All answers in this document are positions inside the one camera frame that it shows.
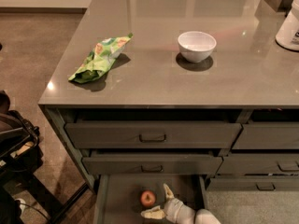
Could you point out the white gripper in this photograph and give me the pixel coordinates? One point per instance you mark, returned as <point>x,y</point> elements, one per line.
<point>172,206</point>

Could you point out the red apple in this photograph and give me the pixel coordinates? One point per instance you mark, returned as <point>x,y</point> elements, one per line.
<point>148,198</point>

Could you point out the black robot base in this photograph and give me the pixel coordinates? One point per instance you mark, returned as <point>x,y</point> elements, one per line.
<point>19,150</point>

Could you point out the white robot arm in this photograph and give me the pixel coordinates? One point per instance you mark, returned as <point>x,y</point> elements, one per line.
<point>202,216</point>

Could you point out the bottom left open drawer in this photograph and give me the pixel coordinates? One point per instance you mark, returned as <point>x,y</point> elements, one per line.
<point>118,197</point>

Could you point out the middle left grey drawer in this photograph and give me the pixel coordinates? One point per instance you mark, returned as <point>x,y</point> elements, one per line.
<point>185,163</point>

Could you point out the grey drawer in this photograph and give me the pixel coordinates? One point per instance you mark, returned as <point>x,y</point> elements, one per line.
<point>259,164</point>
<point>268,135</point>
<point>152,134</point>
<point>185,163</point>
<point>254,183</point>

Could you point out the bottom right grey drawer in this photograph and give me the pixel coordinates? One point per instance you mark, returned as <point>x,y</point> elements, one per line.
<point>254,183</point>

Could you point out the top left grey drawer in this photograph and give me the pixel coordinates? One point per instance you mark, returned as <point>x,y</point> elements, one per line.
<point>152,134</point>

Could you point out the middle right grey drawer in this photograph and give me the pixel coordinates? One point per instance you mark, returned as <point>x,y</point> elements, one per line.
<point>259,164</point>

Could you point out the grey counter cabinet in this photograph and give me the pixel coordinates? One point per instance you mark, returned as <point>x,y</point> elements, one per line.
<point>247,78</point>

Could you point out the top right grey drawer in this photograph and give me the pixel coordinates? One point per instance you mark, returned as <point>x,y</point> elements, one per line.
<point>268,135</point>

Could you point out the green chip bag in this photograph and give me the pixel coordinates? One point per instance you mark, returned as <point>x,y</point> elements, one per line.
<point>101,59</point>

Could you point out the white bowl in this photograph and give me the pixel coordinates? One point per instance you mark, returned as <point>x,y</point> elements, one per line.
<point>196,46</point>

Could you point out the white wipes canister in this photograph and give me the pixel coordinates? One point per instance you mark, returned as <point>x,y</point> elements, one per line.
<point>288,34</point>

